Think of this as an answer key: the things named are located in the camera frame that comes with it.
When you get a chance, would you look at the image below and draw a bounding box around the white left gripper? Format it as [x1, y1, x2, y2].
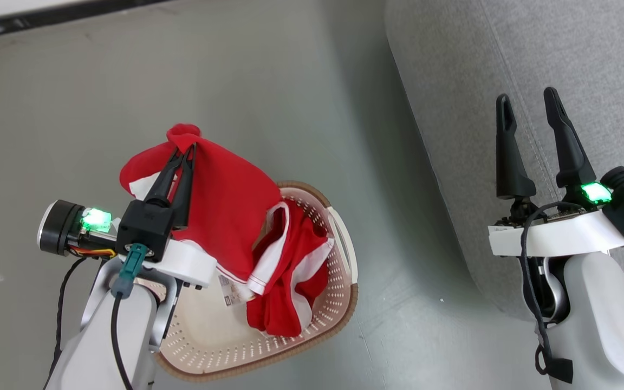
[37, 143, 218, 289]

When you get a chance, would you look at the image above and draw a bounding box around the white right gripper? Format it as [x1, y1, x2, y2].
[487, 87, 624, 258]

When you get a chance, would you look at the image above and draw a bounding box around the red and white garment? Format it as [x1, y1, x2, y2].
[119, 123, 335, 337]

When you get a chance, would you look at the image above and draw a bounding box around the white perforated laundry basket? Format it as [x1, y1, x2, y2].
[133, 180, 359, 382]

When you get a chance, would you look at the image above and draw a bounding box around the grey fabric sofa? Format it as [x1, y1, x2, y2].
[384, 0, 624, 326]

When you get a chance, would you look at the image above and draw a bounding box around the black skirting board strip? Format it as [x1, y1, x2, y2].
[0, 0, 173, 43]

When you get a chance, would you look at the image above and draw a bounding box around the black cable with teal plug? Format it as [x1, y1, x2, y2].
[109, 243, 147, 390]

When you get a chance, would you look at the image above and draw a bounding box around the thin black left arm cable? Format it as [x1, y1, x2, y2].
[44, 256, 88, 390]

